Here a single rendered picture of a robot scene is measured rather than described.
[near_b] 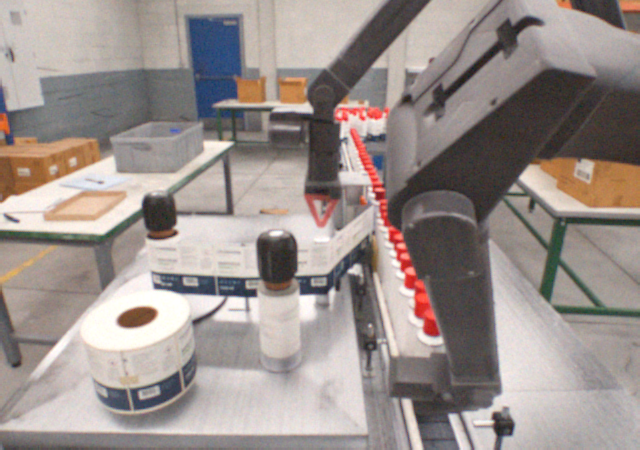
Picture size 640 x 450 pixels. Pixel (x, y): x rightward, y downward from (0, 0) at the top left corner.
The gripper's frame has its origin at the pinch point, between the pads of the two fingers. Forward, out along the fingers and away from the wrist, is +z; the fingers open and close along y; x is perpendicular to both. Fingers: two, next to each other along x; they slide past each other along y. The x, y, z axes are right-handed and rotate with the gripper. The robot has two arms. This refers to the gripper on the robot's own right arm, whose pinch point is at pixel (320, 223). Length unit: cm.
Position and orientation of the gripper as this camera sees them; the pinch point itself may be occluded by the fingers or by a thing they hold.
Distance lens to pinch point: 82.8
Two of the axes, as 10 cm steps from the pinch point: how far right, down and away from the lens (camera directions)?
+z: -0.4, 9.4, 3.5
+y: 0.0, 3.5, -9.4
